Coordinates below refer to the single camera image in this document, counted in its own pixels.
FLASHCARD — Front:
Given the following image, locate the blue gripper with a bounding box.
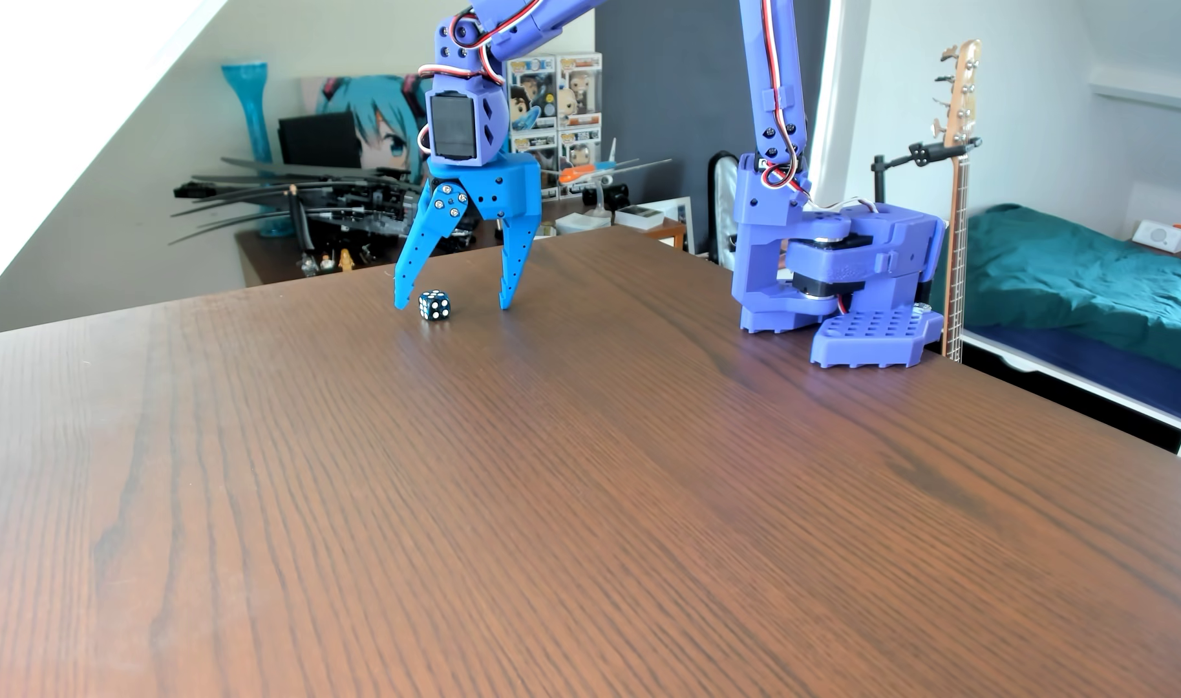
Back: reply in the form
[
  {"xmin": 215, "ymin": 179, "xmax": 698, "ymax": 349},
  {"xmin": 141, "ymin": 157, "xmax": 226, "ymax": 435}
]
[{"xmin": 393, "ymin": 153, "xmax": 544, "ymax": 312}]

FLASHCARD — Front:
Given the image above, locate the vinyl figure collectible box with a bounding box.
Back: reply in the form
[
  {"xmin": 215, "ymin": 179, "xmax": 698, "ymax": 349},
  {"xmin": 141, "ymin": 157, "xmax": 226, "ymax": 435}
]
[
  {"xmin": 558, "ymin": 126, "xmax": 603, "ymax": 197},
  {"xmin": 505, "ymin": 56, "xmax": 559, "ymax": 132},
  {"xmin": 556, "ymin": 53, "xmax": 603, "ymax": 129},
  {"xmin": 509, "ymin": 129, "xmax": 560, "ymax": 200}
]

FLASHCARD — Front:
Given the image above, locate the black model aircraft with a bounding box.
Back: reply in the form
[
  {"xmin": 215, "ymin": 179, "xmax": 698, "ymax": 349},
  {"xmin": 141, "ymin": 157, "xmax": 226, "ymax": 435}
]
[{"xmin": 168, "ymin": 157, "xmax": 483, "ymax": 255}]

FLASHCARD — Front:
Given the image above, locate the orange white model plane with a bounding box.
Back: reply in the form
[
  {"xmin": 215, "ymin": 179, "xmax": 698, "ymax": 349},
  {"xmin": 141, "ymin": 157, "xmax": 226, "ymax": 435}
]
[{"xmin": 542, "ymin": 136, "xmax": 674, "ymax": 220}]

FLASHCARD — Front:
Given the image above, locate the teal haired anime picture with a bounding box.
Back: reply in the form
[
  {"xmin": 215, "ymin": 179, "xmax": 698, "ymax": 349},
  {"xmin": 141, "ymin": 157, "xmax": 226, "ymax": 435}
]
[{"xmin": 299, "ymin": 74, "xmax": 432, "ymax": 187}]

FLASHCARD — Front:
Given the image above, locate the black rectangular box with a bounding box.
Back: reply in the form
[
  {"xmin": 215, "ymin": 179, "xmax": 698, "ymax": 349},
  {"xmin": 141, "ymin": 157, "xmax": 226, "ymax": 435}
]
[{"xmin": 278, "ymin": 111, "xmax": 363, "ymax": 171}]

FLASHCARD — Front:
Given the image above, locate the dark brown side desk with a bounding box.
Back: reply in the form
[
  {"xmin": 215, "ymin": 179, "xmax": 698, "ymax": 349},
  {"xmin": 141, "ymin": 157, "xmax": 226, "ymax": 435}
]
[{"xmin": 234, "ymin": 194, "xmax": 688, "ymax": 288}]

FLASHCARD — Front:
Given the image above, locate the black framed standing mirror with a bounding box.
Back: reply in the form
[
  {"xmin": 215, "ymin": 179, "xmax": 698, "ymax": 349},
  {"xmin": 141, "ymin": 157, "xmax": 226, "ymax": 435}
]
[{"xmin": 707, "ymin": 150, "xmax": 743, "ymax": 269}]

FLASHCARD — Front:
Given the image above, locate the tall blue glass vase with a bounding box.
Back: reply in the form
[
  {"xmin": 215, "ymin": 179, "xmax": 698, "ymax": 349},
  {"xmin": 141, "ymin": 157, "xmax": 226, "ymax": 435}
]
[{"xmin": 222, "ymin": 62, "xmax": 295, "ymax": 240}]

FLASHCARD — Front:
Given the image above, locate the black guitar stand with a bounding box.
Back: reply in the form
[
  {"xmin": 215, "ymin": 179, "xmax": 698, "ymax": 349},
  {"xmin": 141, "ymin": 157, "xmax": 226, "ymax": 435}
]
[{"xmin": 871, "ymin": 136, "xmax": 984, "ymax": 207}]

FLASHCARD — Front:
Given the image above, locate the wooden neck bass guitar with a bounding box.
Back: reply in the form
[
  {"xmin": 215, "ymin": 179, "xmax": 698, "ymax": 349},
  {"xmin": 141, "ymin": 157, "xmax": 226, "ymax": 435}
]
[{"xmin": 931, "ymin": 39, "xmax": 985, "ymax": 365}]

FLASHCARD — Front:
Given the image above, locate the bed with teal blanket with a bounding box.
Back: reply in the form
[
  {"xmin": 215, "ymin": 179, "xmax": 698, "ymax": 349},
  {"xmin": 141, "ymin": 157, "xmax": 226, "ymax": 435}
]
[{"xmin": 939, "ymin": 202, "xmax": 1181, "ymax": 381}]

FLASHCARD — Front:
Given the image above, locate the dark blue mattress sheet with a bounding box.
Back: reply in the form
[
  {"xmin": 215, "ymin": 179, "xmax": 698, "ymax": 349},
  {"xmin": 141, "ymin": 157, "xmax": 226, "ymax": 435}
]
[{"xmin": 963, "ymin": 324, "xmax": 1181, "ymax": 432}]

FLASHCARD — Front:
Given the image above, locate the small white radio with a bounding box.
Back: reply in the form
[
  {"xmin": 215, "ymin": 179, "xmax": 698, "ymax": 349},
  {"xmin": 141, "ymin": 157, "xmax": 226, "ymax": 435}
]
[{"xmin": 1131, "ymin": 219, "xmax": 1181, "ymax": 255}]

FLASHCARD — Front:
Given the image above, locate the white picture frame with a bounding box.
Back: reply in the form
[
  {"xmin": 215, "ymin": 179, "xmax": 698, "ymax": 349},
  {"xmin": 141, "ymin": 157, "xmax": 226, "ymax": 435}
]
[{"xmin": 648, "ymin": 196, "xmax": 696, "ymax": 255}]

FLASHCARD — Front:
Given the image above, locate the red white black servo cable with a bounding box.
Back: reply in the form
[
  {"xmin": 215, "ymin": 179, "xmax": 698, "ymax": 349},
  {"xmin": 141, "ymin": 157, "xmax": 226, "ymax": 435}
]
[{"xmin": 418, "ymin": 0, "xmax": 882, "ymax": 213}]

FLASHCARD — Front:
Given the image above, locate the white bed frame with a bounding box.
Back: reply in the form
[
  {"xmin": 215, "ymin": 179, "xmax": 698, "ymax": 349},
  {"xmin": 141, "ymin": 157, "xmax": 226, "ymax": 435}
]
[{"xmin": 959, "ymin": 330, "xmax": 1181, "ymax": 459}]

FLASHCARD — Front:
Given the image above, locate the white wall shelf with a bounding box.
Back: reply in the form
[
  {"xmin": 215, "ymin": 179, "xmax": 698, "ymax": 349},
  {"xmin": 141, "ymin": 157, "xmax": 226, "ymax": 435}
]
[{"xmin": 1089, "ymin": 66, "xmax": 1181, "ymax": 118}]

